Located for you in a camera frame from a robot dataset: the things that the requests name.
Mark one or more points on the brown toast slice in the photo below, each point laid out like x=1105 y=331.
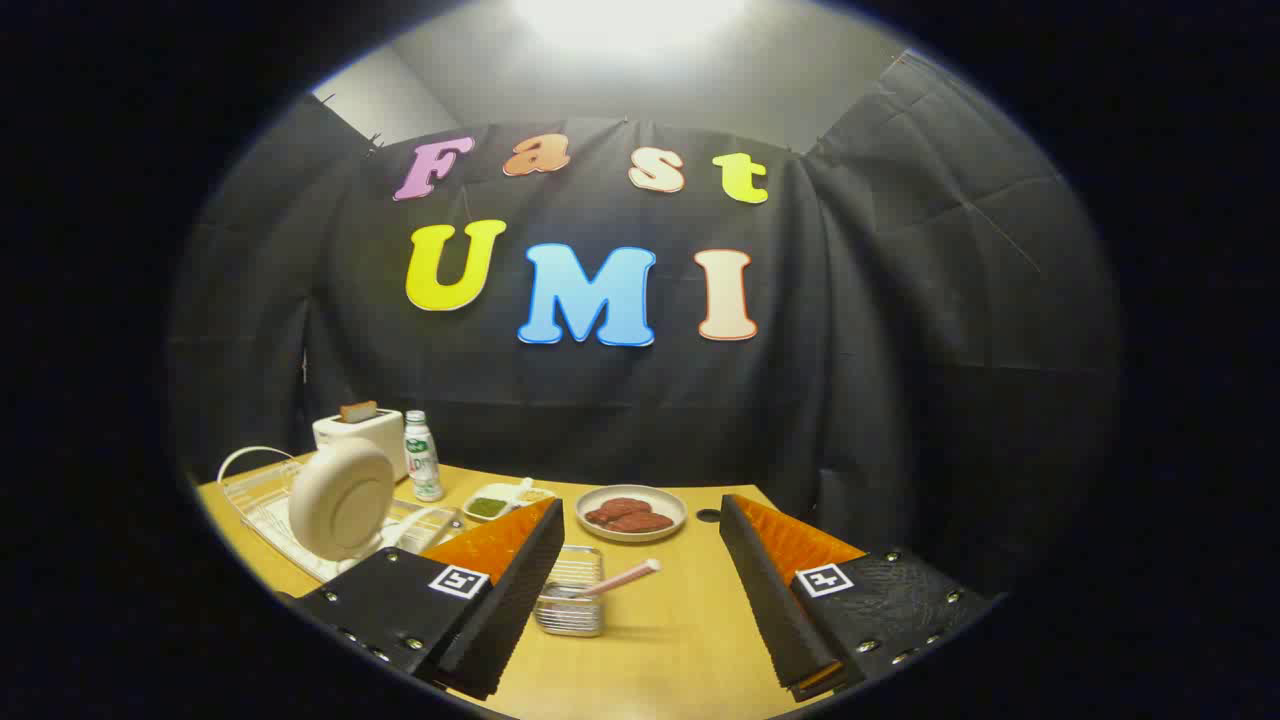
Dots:
x=358 y=411

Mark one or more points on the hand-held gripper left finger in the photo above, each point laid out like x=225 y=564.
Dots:
x=510 y=600

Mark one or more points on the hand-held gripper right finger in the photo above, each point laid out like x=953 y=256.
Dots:
x=765 y=600

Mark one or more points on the white toaster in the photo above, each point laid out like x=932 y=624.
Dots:
x=385 y=432

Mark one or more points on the white round plate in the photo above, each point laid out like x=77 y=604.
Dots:
x=340 y=500

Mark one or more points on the white green label bottle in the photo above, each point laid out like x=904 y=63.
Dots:
x=423 y=460

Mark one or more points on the white divided condiment dish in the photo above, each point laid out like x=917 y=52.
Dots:
x=487 y=506

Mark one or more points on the brown meat patty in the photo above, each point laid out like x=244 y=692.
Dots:
x=620 y=508
x=645 y=523

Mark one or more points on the small beige plate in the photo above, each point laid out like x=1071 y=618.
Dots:
x=670 y=505

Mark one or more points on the black backdrop cloth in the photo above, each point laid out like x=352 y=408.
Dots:
x=880 y=350

